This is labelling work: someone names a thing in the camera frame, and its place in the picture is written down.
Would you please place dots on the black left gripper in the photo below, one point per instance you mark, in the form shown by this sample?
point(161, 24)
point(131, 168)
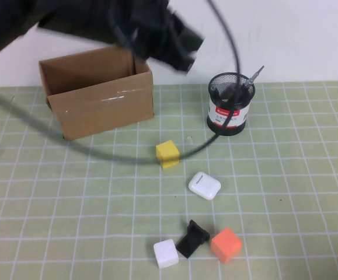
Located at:
point(157, 32)

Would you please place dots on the small clear plastic scrap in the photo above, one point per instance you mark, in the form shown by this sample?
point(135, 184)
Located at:
point(189, 138)

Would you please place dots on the white cube block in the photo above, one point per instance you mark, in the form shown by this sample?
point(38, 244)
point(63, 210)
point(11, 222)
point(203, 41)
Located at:
point(165, 253)

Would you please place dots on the thin black flexible bit shaft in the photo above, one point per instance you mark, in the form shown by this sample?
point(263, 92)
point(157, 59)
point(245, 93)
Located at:
point(214, 91)

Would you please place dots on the orange cube block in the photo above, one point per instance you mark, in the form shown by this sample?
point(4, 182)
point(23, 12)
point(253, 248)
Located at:
point(226, 245)

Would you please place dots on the black mesh pen holder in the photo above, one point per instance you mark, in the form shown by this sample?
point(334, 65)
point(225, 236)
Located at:
point(230, 119)

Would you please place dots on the white earbuds case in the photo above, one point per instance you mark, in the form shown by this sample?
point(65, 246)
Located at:
point(204, 185)

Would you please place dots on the green grid table mat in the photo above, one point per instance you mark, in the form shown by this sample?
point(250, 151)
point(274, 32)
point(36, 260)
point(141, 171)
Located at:
point(40, 204)

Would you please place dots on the black plastic bracket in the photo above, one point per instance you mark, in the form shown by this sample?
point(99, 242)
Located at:
point(190, 242)

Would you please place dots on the yellow cube block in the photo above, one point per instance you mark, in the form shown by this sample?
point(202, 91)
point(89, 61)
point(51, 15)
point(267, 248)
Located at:
point(168, 150)

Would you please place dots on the brown cardboard box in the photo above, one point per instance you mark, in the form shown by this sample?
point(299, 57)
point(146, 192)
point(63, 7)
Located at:
point(98, 116)

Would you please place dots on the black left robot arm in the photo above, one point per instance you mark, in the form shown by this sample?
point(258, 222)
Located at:
point(55, 17)

